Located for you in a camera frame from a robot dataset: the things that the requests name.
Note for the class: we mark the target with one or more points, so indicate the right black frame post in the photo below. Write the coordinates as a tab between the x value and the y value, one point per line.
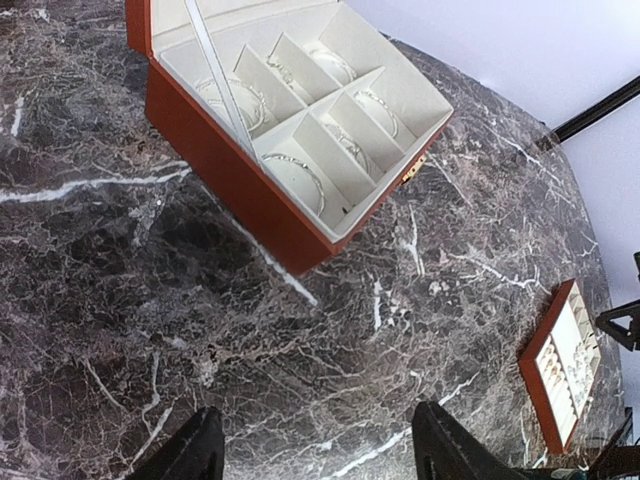
598	111

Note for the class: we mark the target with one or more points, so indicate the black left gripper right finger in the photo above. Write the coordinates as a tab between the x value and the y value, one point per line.
444	449

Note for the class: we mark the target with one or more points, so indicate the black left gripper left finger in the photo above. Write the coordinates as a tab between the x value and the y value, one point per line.
195	451

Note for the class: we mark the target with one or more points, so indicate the red jewelry tray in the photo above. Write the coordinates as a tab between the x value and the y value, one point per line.
559	365

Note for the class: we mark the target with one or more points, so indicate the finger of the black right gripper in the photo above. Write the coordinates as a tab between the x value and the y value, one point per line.
628	337

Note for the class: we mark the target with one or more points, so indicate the red jewelry box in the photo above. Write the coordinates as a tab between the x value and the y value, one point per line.
299	115

